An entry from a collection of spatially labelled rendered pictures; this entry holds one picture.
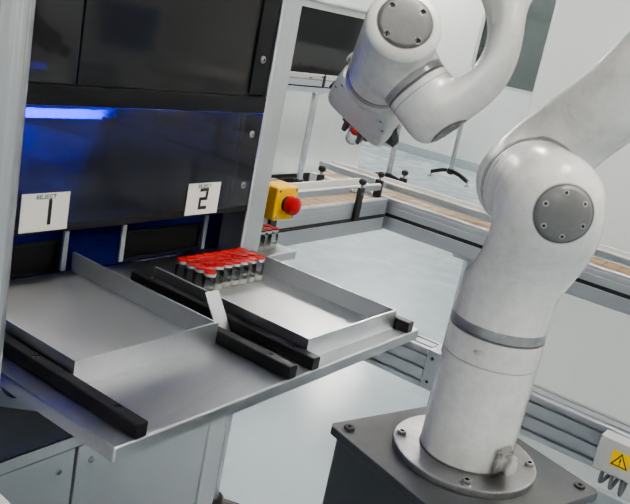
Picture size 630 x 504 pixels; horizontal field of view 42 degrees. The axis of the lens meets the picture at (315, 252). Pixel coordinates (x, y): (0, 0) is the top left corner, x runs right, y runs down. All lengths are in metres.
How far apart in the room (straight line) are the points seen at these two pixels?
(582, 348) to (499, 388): 1.78
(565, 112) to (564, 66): 1.72
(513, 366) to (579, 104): 0.32
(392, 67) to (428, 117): 0.07
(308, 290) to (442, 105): 0.70
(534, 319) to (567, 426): 1.24
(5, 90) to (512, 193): 0.56
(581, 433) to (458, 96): 1.44
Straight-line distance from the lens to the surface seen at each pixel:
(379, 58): 0.90
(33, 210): 1.27
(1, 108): 0.53
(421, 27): 0.90
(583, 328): 2.78
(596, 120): 1.01
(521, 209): 0.89
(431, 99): 0.91
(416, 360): 2.36
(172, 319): 1.28
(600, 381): 2.80
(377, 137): 1.09
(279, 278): 1.57
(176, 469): 1.77
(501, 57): 0.91
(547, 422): 2.26
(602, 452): 2.16
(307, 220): 1.98
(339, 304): 1.49
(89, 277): 1.42
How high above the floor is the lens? 1.37
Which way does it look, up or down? 16 degrees down
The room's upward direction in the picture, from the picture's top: 11 degrees clockwise
